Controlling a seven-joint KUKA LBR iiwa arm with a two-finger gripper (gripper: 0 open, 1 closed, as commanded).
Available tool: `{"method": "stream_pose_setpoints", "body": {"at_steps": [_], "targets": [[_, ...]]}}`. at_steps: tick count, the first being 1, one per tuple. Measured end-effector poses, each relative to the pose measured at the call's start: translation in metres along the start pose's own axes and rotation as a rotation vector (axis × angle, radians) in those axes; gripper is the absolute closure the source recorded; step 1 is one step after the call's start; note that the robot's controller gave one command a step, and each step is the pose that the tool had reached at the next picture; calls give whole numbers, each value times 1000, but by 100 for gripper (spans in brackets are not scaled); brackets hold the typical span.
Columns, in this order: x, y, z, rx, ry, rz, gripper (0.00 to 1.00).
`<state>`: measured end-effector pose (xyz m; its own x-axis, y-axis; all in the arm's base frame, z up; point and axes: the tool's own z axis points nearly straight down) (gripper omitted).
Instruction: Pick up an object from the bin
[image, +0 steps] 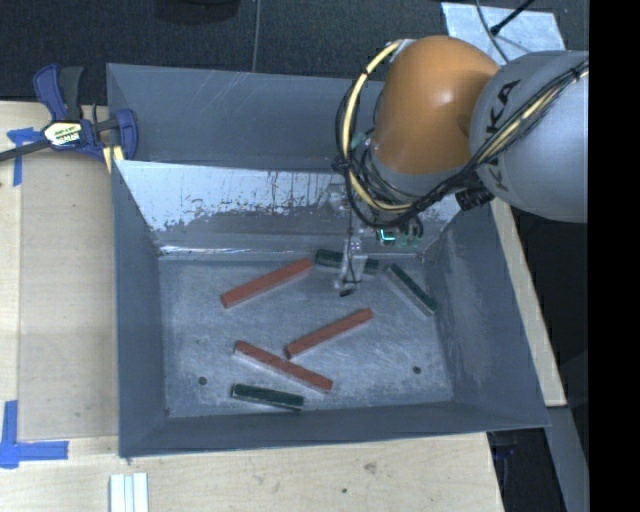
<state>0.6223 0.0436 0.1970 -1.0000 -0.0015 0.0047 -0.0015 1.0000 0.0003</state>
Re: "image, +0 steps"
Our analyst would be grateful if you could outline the dark green flat block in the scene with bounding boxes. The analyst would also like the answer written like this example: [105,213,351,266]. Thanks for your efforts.
[230,382,307,413]
[383,262,441,318]
[313,247,381,276]

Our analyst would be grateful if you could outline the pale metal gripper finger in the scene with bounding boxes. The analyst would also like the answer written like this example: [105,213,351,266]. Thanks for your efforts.
[334,239,357,292]
[339,241,369,298]

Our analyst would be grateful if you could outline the grey metal bin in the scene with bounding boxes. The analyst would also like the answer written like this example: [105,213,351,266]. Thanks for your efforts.
[105,62,552,459]

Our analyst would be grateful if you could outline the black cylinder on white bracket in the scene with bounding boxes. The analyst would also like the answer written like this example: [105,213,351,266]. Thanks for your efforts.
[453,184,496,213]

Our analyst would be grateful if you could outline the red-brown flat block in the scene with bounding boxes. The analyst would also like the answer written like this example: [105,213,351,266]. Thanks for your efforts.
[283,306,376,361]
[219,256,315,310]
[232,339,335,395]

